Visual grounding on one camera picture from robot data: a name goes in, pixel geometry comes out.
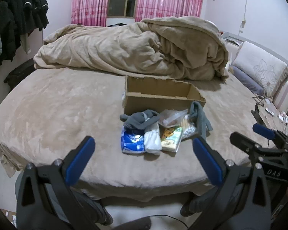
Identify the bag of cotton swabs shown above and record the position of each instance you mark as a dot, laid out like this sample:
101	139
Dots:
189	129

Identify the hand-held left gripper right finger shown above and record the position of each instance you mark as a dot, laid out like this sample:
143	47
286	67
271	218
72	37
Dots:
207	158

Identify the dark grey sock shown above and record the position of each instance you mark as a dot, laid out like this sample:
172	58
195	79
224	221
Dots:
139	121
201	119

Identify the hanging black clothes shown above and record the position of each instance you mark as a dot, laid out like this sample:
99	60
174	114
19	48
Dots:
16	16

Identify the dark bag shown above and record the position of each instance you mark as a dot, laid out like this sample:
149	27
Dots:
20	74

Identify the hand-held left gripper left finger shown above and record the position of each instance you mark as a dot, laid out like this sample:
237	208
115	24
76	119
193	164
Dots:
80	158

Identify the dark shoe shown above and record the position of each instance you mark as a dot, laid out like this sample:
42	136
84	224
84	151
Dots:
194	204
93	208

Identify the flat cardboard piece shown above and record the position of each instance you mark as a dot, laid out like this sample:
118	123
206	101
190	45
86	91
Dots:
10	218

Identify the dark grey rounded object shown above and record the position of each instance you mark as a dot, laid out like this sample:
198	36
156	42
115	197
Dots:
132	224

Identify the cartoon print tissue pack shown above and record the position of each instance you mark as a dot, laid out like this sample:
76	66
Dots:
170	136

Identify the cluttered bedside table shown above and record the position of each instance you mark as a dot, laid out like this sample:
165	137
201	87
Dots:
271	117

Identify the round bed with beige cover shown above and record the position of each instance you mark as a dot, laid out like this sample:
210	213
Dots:
62	115

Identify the clear zip bag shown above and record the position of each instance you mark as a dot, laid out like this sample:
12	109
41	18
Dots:
172	118

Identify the grey blue pillow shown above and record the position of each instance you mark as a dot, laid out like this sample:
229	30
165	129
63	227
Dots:
247	80

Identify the pink curtain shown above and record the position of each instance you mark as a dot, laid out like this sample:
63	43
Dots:
168	0
90	2

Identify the white sock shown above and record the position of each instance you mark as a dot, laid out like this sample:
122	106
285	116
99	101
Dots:
152	141

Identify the padded headboard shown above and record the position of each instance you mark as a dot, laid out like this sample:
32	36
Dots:
284	95

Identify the beige duvet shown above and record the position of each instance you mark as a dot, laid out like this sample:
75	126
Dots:
134	45

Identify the blue and white packet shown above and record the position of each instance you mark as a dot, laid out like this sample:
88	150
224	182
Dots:
132	143

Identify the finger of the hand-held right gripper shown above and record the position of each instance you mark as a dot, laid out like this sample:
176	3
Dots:
241	140
262	129

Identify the brown cardboard box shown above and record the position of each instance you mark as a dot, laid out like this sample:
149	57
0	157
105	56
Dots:
153	101

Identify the white embroidered pillow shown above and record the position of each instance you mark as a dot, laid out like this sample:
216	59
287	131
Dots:
259	64

